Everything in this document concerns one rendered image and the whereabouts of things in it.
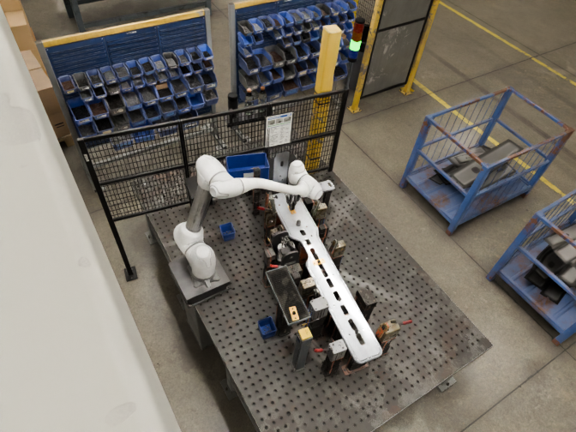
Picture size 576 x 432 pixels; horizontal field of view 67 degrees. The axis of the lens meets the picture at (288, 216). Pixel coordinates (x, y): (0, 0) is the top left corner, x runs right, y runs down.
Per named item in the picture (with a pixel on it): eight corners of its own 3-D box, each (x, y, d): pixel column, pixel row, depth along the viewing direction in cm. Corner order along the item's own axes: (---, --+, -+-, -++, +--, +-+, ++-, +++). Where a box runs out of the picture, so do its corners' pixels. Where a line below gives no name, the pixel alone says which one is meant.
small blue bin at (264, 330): (276, 336, 287) (277, 330, 280) (262, 341, 284) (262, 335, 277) (270, 321, 293) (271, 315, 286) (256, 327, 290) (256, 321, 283)
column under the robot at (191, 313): (201, 351, 349) (194, 311, 298) (186, 320, 365) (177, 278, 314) (236, 333, 361) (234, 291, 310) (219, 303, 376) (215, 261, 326)
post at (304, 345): (305, 368, 275) (314, 338, 241) (294, 372, 272) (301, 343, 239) (301, 357, 279) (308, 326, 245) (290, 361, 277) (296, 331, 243)
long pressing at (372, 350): (388, 353, 255) (389, 351, 253) (355, 367, 248) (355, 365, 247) (295, 189, 334) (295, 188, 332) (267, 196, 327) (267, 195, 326)
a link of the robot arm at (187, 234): (182, 261, 293) (166, 237, 302) (202, 255, 303) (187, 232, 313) (211, 174, 245) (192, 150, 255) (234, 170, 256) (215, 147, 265)
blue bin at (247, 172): (269, 179, 332) (269, 167, 322) (229, 183, 326) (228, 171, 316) (265, 165, 342) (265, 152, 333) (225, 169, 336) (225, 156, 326)
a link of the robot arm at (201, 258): (198, 283, 289) (198, 266, 272) (185, 263, 297) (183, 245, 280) (219, 272, 296) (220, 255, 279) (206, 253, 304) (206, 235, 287)
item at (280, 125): (291, 143, 344) (294, 111, 320) (264, 148, 337) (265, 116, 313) (290, 141, 345) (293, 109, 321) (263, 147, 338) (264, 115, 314)
